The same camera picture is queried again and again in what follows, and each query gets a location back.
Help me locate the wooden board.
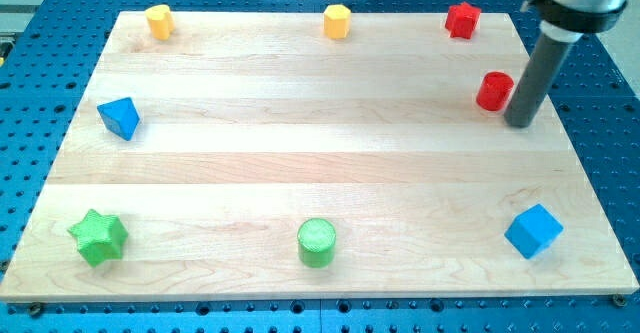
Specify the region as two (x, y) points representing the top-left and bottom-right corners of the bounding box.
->
(1, 11), (638, 303)

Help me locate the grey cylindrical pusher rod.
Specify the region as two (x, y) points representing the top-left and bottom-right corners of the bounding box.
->
(503, 21), (583, 128)

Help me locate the yellow heart block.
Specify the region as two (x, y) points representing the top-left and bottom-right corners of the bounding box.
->
(144, 4), (175, 40)

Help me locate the yellow hexagon block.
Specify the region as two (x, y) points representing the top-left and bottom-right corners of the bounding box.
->
(323, 4), (351, 39)

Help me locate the green cylinder block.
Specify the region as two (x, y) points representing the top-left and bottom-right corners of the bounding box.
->
(297, 218), (337, 268)

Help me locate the red star block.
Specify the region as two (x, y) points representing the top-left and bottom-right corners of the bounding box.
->
(445, 2), (482, 39)

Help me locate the blue triangle block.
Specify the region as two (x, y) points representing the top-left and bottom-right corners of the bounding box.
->
(97, 97), (140, 141)

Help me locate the blue perforated table plate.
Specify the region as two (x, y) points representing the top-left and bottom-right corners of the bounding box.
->
(1, 0), (639, 332)

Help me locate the red cylinder block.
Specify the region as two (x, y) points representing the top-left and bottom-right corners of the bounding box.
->
(476, 71), (515, 112)

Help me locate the green star block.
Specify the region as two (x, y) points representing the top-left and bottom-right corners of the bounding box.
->
(67, 209), (128, 268)

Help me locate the blue cube block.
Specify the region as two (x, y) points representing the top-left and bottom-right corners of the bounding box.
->
(504, 204), (564, 259)

